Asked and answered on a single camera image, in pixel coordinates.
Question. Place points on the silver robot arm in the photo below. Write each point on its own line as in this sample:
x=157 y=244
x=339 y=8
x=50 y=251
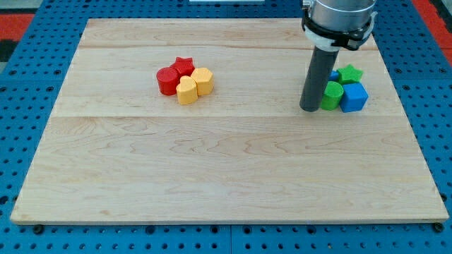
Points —
x=340 y=15

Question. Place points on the yellow hexagon block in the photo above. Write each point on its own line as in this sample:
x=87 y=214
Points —
x=204 y=80

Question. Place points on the yellow heart block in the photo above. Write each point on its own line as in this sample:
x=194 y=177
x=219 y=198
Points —
x=187 y=90

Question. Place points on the red star block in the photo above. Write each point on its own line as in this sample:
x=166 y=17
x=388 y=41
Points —
x=183 y=66

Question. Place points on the red cylinder block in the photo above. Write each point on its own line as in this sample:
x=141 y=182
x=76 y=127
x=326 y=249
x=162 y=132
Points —
x=168 y=80

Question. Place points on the light wooden board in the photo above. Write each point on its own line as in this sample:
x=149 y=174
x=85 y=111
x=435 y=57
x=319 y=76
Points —
x=117 y=151

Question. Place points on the green cylinder block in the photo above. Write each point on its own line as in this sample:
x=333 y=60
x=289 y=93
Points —
x=332 y=96

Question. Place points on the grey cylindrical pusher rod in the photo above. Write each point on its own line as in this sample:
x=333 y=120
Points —
x=318 y=74

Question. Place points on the small blue block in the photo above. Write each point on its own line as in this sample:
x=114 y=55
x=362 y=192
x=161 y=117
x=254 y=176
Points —
x=334 y=76

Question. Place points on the green star block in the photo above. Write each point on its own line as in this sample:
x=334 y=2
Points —
x=349 y=75

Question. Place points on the blue cube block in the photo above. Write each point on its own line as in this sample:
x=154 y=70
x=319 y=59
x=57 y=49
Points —
x=354 y=97

